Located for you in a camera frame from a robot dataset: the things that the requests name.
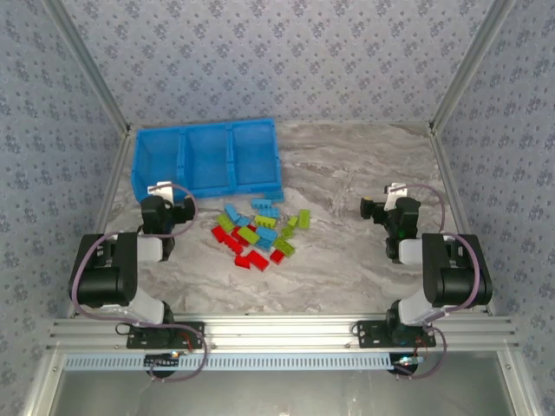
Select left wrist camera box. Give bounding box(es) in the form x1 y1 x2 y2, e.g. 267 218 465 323
147 180 174 203

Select blue three-compartment plastic bin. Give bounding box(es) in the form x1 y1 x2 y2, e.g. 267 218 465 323
131 117 285 203

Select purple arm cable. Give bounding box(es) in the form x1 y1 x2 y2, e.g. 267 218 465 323
392 184 486 380
69 184 210 383

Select aluminium base frame rail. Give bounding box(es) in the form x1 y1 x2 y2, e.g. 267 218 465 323
45 314 519 351

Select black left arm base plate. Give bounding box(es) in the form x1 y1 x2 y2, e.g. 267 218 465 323
125 321 206 350

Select aluminium lower frame rail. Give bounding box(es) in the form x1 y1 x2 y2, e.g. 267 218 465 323
21 350 66 416
496 349 545 416

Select grey metal lower panel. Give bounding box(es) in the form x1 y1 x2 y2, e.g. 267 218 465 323
51 351 517 416

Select small black controller board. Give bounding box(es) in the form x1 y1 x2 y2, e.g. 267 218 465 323
392 353 424 374
144 351 181 370

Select aluminium corner post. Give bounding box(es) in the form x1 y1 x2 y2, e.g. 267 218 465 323
42 0 131 135
428 0 518 135

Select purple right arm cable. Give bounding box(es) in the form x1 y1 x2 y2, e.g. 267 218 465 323
392 184 486 380

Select slotted grey cable duct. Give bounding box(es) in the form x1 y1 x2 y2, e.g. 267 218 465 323
63 351 396 373

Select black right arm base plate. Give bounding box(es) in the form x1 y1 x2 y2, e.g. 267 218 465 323
356 320 437 349

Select aluminium side frame rail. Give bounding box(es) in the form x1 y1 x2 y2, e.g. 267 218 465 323
67 127 134 320
428 127 498 317

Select aluminium wall-side frame rail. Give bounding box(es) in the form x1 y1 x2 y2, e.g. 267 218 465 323
127 119 434 131

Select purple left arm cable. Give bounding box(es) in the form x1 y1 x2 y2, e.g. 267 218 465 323
69 184 210 383

